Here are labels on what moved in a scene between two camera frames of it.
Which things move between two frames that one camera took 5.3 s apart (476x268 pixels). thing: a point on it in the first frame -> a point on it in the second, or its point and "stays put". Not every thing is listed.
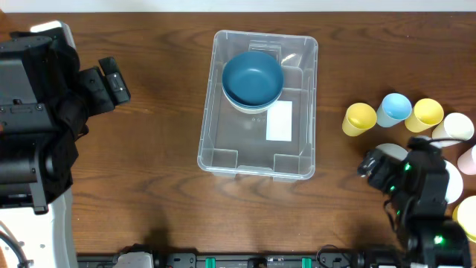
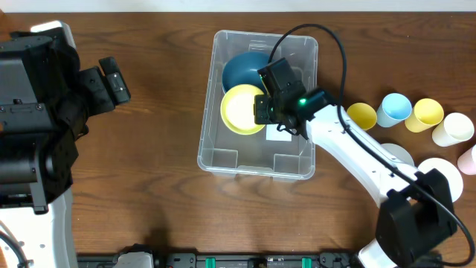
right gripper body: (381, 171) -> (261, 110)
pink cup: (466, 161) stays put
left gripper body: (98, 89) stays put
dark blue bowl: (252, 78) stays put
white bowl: (454, 186) stays put
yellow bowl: (465, 214) -> (237, 109)
